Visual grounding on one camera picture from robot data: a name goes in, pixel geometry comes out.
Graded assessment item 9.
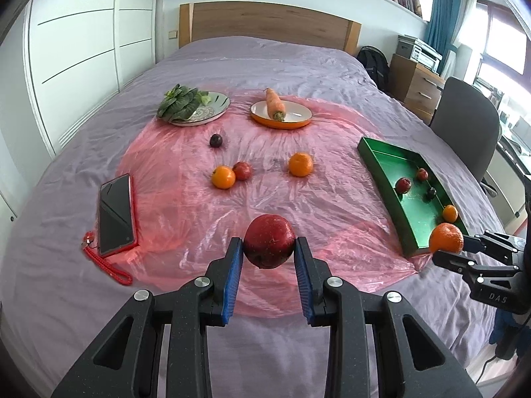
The black backpack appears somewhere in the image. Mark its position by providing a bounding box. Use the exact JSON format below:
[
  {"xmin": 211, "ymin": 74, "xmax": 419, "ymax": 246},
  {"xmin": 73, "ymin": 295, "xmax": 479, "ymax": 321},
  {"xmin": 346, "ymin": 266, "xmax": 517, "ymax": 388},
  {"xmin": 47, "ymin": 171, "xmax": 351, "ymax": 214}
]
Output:
[{"xmin": 357, "ymin": 45, "xmax": 391, "ymax": 92}]

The patterned white plate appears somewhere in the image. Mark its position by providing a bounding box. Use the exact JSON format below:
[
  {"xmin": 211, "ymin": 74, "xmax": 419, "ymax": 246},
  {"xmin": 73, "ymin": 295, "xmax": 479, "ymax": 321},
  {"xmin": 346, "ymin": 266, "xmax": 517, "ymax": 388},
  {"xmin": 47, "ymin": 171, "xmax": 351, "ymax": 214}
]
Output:
[{"xmin": 168, "ymin": 91, "xmax": 231, "ymax": 127}]

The black cable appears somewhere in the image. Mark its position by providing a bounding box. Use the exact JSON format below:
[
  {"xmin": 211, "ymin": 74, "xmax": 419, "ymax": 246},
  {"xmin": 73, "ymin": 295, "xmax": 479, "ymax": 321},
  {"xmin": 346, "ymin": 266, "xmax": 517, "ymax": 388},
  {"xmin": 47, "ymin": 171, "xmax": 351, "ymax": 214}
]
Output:
[{"xmin": 475, "ymin": 352, "xmax": 513, "ymax": 386}]

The red lanyard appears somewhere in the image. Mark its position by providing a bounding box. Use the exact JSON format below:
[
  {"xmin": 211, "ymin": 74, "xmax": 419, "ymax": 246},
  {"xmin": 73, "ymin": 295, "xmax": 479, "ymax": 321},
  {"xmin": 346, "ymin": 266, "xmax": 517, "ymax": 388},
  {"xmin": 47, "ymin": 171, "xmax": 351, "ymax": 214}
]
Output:
[{"xmin": 82, "ymin": 232, "xmax": 133, "ymax": 287}]

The person's right hand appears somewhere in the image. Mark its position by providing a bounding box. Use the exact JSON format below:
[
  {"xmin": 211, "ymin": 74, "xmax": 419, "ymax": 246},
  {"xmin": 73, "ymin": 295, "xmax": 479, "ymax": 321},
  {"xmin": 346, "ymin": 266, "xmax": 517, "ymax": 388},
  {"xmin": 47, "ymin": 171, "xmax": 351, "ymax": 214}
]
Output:
[{"xmin": 492, "ymin": 311, "xmax": 523, "ymax": 348}]

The dark leafy green vegetable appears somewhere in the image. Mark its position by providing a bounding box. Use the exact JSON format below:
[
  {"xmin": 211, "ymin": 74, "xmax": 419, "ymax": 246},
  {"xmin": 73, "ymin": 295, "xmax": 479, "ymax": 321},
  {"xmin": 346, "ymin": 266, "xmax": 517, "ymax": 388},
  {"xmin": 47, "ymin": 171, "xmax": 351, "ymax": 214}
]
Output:
[{"xmin": 156, "ymin": 84, "xmax": 200, "ymax": 123}]

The carrot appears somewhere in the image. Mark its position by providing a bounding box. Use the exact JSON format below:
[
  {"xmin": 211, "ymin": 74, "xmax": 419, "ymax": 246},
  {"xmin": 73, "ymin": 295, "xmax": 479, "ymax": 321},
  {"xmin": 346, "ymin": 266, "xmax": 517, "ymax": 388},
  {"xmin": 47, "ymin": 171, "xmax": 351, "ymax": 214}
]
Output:
[{"xmin": 265, "ymin": 88, "xmax": 287, "ymax": 122}]

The grey office chair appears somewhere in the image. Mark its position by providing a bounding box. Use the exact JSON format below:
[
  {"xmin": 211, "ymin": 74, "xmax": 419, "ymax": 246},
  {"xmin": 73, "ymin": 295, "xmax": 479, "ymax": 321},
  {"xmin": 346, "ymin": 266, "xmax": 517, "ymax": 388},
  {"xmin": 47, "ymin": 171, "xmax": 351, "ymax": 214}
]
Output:
[{"xmin": 429, "ymin": 77, "xmax": 500, "ymax": 183}]

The green tray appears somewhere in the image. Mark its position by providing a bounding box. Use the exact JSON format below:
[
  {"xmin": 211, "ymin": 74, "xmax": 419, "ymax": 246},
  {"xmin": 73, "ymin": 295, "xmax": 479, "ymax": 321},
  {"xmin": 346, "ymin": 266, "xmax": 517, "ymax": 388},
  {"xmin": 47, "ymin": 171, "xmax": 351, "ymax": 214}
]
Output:
[{"xmin": 357, "ymin": 137, "xmax": 469, "ymax": 258}]

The orange-rimmed white plate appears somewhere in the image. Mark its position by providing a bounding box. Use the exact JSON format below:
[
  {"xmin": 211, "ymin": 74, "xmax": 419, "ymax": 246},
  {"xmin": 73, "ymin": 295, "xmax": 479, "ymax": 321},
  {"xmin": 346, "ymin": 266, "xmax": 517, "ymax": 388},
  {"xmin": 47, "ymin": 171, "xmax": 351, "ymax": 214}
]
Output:
[{"xmin": 250, "ymin": 100, "xmax": 313, "ymax": 130}]

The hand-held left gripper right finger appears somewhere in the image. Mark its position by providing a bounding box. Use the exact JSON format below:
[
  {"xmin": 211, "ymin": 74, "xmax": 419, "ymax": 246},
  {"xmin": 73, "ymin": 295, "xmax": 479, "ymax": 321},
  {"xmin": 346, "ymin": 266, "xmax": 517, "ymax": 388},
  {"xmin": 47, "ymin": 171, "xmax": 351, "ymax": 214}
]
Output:
[{"xmin": 294, "ymin": 236, "xmax": 484, "ymax": 398}]

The smartphone in red case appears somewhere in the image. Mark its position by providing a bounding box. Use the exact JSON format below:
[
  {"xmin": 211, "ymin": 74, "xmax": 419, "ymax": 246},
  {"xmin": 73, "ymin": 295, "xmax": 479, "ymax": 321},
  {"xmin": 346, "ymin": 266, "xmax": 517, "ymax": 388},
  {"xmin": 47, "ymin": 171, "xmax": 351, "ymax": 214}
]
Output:
[{"xmin": 98, "ymin": 173, "xmax": 137, "ymax": 257}]

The white printer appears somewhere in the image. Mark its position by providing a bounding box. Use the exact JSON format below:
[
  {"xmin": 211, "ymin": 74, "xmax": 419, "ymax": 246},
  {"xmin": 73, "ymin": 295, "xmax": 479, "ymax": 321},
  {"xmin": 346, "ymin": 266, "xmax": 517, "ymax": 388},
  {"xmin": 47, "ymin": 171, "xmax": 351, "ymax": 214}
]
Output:
[{"xmin": 411, "ymin": 39, "xmax": 443, "ymax": 71}]

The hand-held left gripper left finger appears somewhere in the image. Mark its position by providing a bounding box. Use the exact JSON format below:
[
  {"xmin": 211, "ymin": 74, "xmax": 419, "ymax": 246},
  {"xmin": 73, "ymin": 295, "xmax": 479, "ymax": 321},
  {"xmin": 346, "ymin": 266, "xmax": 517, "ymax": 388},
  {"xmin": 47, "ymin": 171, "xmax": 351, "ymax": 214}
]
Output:
[{"xmin": 50, "ymin": 237, "xmax": 245, "ymax": 398}]

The teal curtain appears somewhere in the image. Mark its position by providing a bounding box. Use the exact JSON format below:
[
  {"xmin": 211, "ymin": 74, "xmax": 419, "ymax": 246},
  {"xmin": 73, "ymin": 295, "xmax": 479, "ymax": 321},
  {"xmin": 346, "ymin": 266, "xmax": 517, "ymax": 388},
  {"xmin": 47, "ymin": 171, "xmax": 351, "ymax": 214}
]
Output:
[{"xmin": 425, "ymin": 0, "xmax": 463, "ymax": 77}]

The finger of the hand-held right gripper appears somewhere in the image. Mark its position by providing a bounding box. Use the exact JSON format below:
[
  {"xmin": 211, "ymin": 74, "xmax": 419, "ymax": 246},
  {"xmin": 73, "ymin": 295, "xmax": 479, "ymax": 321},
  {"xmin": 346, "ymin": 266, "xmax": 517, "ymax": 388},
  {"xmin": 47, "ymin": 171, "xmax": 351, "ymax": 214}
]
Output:
[
  {"xmin": 462, "ymin": 233, "xmax": 519, "ymax": 258},
  {"xmin": 433, "ymin": 251, "xmax": 521, "ymax": 285}
]

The wooden headboard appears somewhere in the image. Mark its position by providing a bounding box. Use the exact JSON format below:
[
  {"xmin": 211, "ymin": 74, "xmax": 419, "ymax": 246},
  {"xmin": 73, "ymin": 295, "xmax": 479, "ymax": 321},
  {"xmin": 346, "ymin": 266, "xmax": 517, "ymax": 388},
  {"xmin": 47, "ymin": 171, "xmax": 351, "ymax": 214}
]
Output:
[{"xmin": 179, "ymin": 2, "xmax": 362, "ymax": 56}]

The red plastic sheet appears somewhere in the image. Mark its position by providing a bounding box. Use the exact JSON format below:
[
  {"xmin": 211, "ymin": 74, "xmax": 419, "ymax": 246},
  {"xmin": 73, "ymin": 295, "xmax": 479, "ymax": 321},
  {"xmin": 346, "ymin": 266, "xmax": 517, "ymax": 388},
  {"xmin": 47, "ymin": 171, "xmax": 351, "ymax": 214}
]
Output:
[{"xmin": 117, "ymin": 89, "xmax": 436, "ymax": 320}]

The window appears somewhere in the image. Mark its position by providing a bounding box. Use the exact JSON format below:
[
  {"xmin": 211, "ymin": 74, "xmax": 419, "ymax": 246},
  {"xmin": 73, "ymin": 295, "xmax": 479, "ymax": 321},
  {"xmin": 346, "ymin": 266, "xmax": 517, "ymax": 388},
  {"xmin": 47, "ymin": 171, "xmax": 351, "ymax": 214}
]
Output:
[{"xmin": 473, "ymin": 0, "xmax": 531, "ymax": 92}]

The wooden dresser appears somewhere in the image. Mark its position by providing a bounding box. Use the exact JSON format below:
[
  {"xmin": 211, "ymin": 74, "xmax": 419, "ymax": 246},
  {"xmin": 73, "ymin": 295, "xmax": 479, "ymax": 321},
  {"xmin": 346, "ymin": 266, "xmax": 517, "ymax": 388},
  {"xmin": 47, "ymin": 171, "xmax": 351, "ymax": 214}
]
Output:
[{"xmin": 389, "ymin": 54, "xmax": 446, "ymax": 125}]

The white wardrobe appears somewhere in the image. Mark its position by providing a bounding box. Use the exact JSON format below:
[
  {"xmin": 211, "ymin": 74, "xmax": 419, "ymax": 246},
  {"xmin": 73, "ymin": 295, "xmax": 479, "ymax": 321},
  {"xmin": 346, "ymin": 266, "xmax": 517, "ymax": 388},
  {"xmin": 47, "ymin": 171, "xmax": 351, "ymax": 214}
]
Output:
[{"xmin": 0, "ymin": 0, "xmax": 160, "ymax": 225}]

